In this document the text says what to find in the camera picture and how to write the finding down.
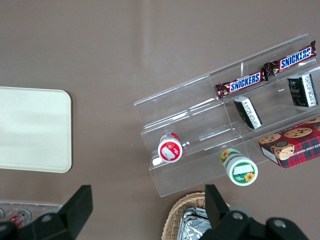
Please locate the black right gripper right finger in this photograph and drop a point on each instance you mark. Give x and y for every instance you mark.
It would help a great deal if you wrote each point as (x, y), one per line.
(217, 210)

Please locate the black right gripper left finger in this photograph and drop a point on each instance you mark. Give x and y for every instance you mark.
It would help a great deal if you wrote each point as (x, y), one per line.
(75, 212)

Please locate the light wicker basket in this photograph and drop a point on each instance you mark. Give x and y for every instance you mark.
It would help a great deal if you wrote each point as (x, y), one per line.
(175, 215)

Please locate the beige plastic serving tray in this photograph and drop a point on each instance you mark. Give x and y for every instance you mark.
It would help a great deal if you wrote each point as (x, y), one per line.
(32, 130)

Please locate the stack of foil trays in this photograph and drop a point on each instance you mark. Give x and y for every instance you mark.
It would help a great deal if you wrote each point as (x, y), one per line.
(195, 225)

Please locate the clear acrylic bottle rack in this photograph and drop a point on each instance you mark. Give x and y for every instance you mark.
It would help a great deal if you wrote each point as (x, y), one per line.
(42, 208)

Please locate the green lid yogurt cup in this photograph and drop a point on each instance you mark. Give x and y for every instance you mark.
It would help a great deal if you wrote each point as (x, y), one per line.
(241, 170)

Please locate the red cola bottle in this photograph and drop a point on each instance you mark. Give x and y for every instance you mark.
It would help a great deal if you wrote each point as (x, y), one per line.
(21, 215)

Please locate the red lid yogurt cup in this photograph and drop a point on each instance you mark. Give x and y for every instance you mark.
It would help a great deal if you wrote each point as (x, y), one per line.
(170, 150)

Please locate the clear acrylic stepped shelf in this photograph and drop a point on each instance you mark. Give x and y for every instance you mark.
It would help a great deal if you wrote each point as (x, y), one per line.
(190, 125)

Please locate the small black carton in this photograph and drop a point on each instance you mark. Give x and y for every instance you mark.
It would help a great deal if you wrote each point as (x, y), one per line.
(248, 113)
(302, 90)

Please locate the red tartan cookie box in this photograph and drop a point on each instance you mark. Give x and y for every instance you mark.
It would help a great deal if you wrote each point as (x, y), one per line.
(297, 145)

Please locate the brown Snickers bar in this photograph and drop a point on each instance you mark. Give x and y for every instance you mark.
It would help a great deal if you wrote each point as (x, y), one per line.
(292, 58)
(243, 83)

